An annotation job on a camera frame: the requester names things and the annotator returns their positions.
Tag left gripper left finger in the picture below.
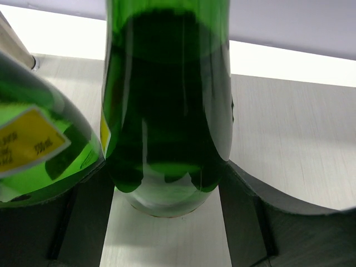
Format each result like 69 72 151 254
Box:
1 164 113 266

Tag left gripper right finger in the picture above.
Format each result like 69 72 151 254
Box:
219 162 355 266

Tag green glass bottle front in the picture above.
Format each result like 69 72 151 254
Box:
1 53 103 209

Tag green glass bottle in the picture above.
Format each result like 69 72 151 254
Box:
101 1 234 217
1 53 103 209

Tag white two-tier shelf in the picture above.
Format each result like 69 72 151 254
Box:
0 11 356 267

